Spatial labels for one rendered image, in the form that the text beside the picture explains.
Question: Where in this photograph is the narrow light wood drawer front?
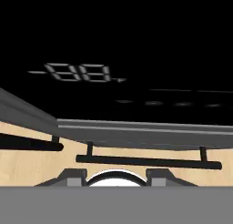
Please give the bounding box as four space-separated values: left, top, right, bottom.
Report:
0 120 62 188

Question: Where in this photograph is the short black drawer handle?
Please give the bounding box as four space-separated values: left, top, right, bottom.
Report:
0 132 65 152

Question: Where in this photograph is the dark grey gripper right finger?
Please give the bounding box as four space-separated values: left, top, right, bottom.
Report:
145 168 199 188

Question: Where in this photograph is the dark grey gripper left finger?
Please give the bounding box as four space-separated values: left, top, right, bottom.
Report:
34 168 89 188

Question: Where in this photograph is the long black drawer handle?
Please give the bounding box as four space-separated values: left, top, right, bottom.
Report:
75 141 223 171

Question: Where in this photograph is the black glass hob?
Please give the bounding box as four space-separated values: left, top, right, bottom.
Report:
0 0 233 127

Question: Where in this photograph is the wide light wood drawer front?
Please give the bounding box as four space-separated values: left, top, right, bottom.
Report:
59 137 233 188

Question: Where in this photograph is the round white black-rimmed object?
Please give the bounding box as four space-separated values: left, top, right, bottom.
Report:
86 168 148 188

